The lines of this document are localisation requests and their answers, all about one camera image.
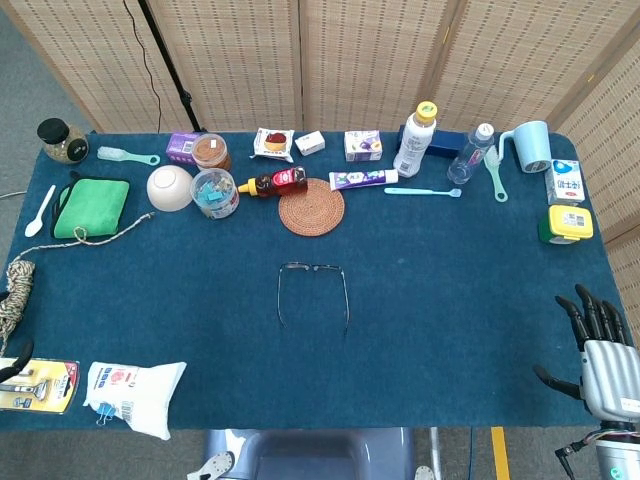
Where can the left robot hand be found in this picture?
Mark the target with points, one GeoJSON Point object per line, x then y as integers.
{"type": "Point", "coordinates": [14, 364]}

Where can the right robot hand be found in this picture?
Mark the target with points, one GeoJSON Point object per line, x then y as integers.
{"type": "Point", "coordinates": [607, 360]}

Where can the black-framed eyeglasses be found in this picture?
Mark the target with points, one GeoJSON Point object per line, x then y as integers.
{"type": "Point", "coordinates": [316, 268]}

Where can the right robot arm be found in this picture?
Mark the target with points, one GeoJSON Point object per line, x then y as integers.
{"type": "Point", "coordinates": [622, 450]}

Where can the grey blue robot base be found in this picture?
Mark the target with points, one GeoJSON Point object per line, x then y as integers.
{"type": "Point", "coordinates": [310, 450]}

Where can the yellow razor package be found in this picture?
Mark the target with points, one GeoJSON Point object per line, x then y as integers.
{"type": "Point", "coordinates": [55, 385]}

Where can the white cloth at edge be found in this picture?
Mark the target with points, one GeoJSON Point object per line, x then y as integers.
{"type": "Point", "coordinates": [145, 395]}

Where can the white plastic spoon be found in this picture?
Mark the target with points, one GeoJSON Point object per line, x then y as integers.
{"type": "Point", "coordinates": [32, 229]}

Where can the yellow lid green container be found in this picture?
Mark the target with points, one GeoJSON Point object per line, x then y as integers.
{"type": "Point", "coordinates": [567, 220]}

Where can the green folded towel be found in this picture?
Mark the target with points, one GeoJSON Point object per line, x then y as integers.
{"type": "Point", "coordinates": [90, 207]}

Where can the blue white milk carton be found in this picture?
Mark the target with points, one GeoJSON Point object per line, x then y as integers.
{"type": "Point", "coordinates": [567, 185]}

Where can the blue table cover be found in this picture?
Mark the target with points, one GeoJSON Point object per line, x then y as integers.
{"type": "Point", "coordinates": [425, 300]}

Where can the metal table leg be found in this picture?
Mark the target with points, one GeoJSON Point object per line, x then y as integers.
{"type": "Point", "coordinates": [436, 450]}

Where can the green folded cloth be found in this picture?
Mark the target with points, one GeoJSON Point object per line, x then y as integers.
{"type": "Point", "coordinates": [74, 175]}

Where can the white perforated foot plate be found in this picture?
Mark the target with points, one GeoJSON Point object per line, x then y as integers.
{"type": "Point", "coordinates": [424, 473]}
{"type": "Point", "coordinates": [217, 464]}

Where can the glass jar black lid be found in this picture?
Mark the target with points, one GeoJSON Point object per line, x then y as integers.
{"type": "Point", "coordinates": [62, 145]}

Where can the cream bowl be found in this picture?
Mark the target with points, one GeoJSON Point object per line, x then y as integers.
{"type": "Point", "coordinates": [169, 187]}

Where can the clear water bottle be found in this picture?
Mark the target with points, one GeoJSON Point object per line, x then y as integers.
{"type": "Point", "coordinates": [467, 155]}

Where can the light blue toothbrush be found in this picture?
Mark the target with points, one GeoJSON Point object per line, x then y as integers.
{"type": "Point", "coordinates": [420, 191]}

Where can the clear tub binder clips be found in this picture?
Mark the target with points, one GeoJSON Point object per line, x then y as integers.
{"type": "Point", "coordinates": [215, 195]}

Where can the dark blue box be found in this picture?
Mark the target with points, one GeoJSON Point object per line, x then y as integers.
{"type": "Point", "coordinates": [447, 142]}

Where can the purple box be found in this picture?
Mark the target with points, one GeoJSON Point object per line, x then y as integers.
{"type": "Point", "coordinates": [179, 146]}

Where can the plastic tub brown powder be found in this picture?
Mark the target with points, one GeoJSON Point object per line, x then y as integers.
{"type": "Point", "coordinates": [210, 152]}

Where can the white bottle yellow cap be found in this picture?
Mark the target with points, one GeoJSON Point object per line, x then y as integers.
{"type": "Point", "coordinates": [412, 147]}

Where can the purple white toothpaste tube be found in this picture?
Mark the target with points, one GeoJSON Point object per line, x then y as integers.
{"type": "Point", "coordinates": [360, 179]}

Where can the honey bottle yellow cap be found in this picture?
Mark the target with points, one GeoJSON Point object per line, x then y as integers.
{"type": "Point", "coordinates": [280, 181]}

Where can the white purple drink carton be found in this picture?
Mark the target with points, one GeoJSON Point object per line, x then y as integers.
{"type": "Point", "coordinates": [362, 146]}

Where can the round woven rattan coaster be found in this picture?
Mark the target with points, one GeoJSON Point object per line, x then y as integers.
{"type": "Point", "coordinates": [312, 212]}

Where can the black stand pole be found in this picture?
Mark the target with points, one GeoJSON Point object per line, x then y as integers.
{"type": "Point", "coordinates": [170, 70]}

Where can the cake snack packet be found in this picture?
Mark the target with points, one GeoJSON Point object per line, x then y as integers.
{"type": "Point", "coordinates": [272, 144]}

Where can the small white box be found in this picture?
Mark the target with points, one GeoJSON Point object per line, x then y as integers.
{"type": "Point", "coordinates": [310, 143]}

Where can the bamboo folding screen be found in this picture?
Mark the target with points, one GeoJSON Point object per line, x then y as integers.
{"type": "Point", "coordinates": [240, 60]}

